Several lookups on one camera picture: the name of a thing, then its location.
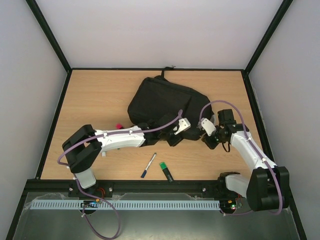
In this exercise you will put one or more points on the pink black highlighter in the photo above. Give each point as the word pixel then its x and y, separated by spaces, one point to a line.
pixel 119 126

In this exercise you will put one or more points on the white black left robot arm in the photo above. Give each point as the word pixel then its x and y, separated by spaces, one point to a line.
pixel 84 146

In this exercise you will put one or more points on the blue capped white marker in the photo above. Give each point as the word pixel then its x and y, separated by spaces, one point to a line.
pixel 148 165

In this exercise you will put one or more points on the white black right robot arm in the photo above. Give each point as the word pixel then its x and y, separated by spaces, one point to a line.
pixel 237 135

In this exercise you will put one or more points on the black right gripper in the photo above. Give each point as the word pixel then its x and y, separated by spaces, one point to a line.
pixel 208 140

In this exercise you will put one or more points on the black student backpack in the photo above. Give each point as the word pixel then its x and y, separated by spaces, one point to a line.
pixel 156 98

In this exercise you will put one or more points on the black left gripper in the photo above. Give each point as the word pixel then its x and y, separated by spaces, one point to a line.
pixel 173 142

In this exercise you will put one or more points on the green black highlighter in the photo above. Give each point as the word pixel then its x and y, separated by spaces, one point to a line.
pixel 166 172

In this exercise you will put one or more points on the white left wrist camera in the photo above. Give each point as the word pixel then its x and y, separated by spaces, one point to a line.
pixel 183 125

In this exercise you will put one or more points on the black aluminium frame rail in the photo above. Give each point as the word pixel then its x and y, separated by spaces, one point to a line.
pixel 225 187

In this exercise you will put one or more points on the light blue slotted cable duct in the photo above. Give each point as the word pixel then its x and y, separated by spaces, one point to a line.
pixel 149 205

